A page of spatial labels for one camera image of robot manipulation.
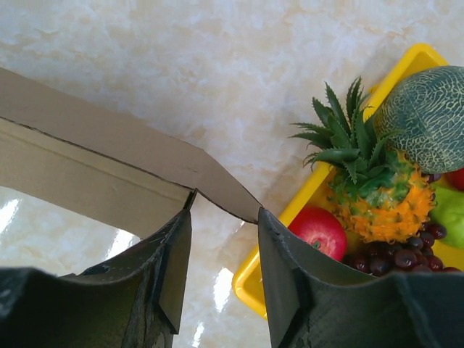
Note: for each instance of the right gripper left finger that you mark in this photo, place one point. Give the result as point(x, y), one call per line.
point(134, 299)

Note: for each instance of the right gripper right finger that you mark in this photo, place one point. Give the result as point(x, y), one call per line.
point(313, 300)

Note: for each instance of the red apple near front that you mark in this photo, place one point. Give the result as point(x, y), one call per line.
point(320, 229)

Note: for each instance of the red apple at back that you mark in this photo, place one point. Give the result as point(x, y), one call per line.
point(456, 179)

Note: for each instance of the red apple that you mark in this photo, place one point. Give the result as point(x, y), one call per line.
point(320, 229)
point(456, 179)

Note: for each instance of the dark purple grape bunch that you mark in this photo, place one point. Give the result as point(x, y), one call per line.
point(406, 253)

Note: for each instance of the green apple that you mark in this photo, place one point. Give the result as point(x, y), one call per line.
point(449, 213)

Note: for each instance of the green netted melon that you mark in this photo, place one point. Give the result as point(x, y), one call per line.
point(426, 109)

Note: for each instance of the brown cardboard box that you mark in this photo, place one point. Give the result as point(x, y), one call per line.
point(105, 165)

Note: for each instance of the yellow plastic fruit tray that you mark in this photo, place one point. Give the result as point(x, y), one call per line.
point(247, 281)

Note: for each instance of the toy pineapple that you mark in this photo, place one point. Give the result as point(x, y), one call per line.
point(378, 192)

